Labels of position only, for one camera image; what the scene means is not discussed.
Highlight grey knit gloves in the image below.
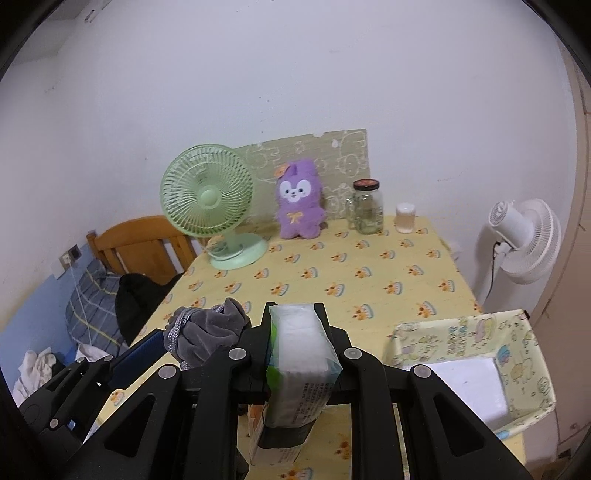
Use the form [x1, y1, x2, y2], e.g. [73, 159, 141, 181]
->
[163, 298, 252, 371]

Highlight clothes pile on bed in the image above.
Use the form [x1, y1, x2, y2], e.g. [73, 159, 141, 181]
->
[12, 347, 57, 406]

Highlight black clothing on chair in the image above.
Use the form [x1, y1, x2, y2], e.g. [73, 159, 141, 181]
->
[114, 273, 182, 346]

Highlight plaid grey pillow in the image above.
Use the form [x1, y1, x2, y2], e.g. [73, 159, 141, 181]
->
[65, 259, 127, 357]

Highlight wooden chair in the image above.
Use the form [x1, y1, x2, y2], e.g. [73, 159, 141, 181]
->
[86, 215, 197, 285]

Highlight patterned fabric storage box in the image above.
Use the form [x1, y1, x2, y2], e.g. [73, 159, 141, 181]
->
[383, 310, 556, 440]

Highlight yellow cake print tablecloth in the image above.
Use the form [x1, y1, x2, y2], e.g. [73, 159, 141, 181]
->
[91, 216, 528, 480]

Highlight green desk fan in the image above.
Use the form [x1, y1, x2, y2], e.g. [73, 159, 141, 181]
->
[159, 144, 267, 270]

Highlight beige door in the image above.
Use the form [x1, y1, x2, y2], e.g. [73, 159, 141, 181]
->
[534, 46, 590, 455]

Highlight cotton swab container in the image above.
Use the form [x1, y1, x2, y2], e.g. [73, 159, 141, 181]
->
[394, 202, 416, 234]

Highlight glass jar with lid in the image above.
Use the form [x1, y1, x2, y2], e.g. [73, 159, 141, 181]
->
[346, 178, 384, 235]

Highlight purple plush bunny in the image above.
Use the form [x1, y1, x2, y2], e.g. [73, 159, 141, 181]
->
[276, 159, 325, 239]

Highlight white standing fan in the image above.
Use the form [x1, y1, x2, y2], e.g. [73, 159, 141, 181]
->
[488, 198, 562, 285]

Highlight beige patterned board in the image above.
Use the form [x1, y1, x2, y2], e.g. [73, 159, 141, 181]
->
[235, 129, 370, 224]

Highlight wall power outlet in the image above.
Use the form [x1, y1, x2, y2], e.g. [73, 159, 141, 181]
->
[59, 244, 82, 270]

